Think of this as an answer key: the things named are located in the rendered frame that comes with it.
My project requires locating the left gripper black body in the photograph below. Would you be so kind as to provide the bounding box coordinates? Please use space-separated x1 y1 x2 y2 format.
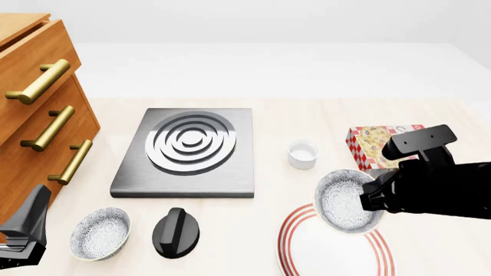
0 229 48 269

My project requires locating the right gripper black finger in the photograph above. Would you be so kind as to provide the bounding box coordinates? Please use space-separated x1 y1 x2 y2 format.
359 178 397 215

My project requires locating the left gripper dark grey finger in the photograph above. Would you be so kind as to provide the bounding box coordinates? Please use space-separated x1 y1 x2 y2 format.
0 184 52 248

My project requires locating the patterned black and white bowl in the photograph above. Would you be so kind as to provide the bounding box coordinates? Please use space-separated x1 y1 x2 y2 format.
69 206 132 262
313 168 386 235

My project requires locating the white plate with red rings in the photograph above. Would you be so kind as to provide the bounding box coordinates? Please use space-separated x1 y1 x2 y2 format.
276 202 397 276

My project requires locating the small white ramekin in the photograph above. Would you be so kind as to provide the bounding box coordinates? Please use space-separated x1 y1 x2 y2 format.
287 138 320 171

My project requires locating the flat stove plate with rings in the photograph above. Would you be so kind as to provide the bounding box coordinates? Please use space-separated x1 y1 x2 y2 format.
110 107 255 199

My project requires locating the red checked food box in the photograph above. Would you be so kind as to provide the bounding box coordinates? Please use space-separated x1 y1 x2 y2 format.
344 124 427 174

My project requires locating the round black stove knob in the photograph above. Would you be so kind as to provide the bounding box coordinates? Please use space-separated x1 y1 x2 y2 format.
151 207 200 259

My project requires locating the open wooden drawer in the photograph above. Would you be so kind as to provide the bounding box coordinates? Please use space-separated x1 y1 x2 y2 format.
0 18 82 146

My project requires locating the wooden cabinet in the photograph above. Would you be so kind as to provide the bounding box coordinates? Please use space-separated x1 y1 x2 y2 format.
0 12 101 239

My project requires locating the brass drawer handle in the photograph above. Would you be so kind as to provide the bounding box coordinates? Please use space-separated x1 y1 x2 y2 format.
5 58 71 106
47 139 94 186
20 105 76 153

